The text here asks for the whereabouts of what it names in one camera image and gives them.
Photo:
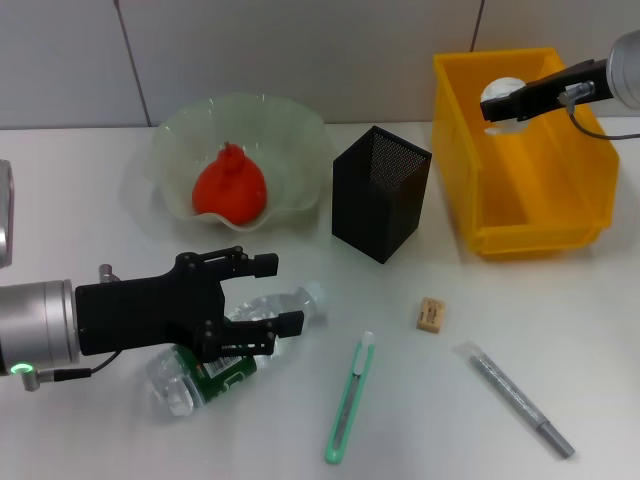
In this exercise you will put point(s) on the pale green wavy fruit bowl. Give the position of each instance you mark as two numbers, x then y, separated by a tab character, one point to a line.
290	150

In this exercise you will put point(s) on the orange fruit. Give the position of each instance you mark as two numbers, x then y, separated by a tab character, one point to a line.
230	190

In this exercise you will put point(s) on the clear water bottle green label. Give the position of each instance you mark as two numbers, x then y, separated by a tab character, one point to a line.
170	385

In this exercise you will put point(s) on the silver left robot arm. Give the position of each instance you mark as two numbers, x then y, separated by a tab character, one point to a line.
40	325

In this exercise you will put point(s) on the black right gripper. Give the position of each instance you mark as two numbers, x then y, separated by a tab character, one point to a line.
570	87

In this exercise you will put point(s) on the black mesh pen holder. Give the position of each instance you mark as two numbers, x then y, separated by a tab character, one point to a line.
370	220

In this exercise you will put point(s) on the grey pen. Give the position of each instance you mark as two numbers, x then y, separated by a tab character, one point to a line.
515	397

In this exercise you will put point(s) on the white paper ball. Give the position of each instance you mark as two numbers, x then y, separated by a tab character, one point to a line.
502	87

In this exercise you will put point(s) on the green utility knife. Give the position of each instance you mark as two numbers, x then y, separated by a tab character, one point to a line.
350	395

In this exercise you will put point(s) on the yellow plastic bin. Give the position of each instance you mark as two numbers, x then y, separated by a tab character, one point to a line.
525	190

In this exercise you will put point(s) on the silver left gripper connector stub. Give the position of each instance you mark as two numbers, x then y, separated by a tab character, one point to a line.
107	273

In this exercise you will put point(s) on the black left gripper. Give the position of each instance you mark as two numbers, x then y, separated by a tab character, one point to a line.
140	315

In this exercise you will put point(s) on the beige eraser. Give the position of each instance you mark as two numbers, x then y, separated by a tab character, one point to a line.
430	315

